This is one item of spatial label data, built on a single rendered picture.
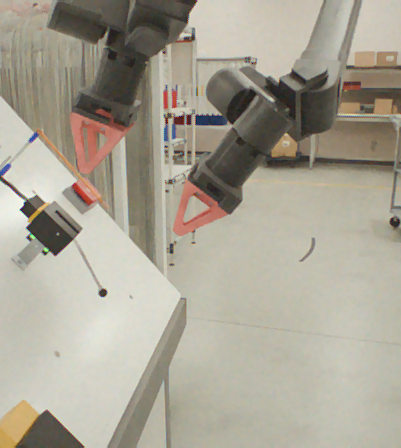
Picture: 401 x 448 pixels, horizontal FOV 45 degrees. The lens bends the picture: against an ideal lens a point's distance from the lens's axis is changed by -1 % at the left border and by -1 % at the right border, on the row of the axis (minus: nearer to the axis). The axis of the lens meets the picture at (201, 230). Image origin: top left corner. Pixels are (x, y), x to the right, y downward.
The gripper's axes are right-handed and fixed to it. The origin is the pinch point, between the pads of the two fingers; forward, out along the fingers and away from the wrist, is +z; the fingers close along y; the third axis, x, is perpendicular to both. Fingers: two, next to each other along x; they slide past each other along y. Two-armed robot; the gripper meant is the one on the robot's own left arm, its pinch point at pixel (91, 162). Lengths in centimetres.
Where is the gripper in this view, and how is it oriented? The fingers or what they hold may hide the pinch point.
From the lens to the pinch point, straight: 66.8
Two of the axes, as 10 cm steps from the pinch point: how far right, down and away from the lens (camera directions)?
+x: 9.3, 3.6, 1.0
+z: -3.7, 8.6, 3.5
